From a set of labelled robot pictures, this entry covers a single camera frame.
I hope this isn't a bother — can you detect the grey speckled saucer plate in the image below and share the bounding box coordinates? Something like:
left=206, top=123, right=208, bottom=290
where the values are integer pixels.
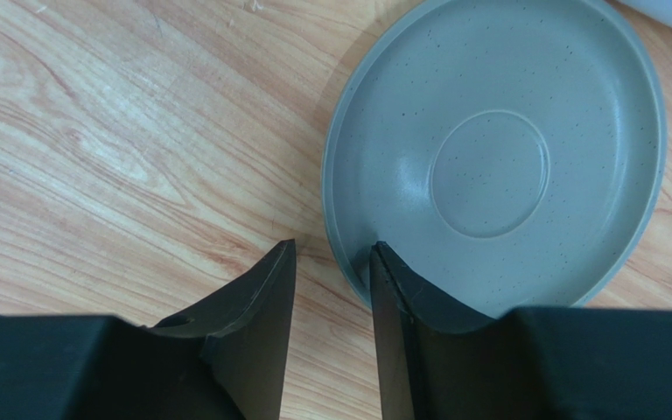
left=322, top=1, right=667, bottom=317

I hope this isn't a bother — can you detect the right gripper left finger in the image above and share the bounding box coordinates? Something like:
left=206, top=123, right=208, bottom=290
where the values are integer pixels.
left=0, top=240, right=297, bottom=419

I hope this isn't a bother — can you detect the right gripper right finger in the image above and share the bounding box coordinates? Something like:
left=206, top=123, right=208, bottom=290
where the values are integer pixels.
left=369, top=241, right=672, bottom=419

